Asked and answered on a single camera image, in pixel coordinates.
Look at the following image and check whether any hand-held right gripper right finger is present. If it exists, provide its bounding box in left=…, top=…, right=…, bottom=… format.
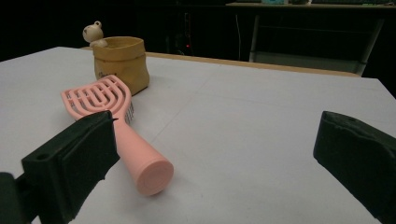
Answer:
left=313, top=110, right=396, bottom=224

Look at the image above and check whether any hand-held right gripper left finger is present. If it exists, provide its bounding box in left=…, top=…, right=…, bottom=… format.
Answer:
left=21, top=110, right=120, bottom=224

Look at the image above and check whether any pink hairbrush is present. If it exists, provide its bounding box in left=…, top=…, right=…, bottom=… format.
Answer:
left=60, top=74, right=175, bottom=197

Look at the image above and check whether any white sheet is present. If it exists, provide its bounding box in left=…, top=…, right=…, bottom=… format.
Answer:
left=0, top=46, right=396, bottom=224

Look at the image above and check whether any cream bear figure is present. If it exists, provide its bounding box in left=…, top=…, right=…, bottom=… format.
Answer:
left=82, top=21, right=109, bottom=49

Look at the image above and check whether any white metal desk frame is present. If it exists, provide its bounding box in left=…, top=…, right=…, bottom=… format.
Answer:
left=225, top=1, right=396, bottom=77

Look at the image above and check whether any white cable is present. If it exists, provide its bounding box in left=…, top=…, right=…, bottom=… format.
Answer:
left=234, top=13, right=243, bottom=61

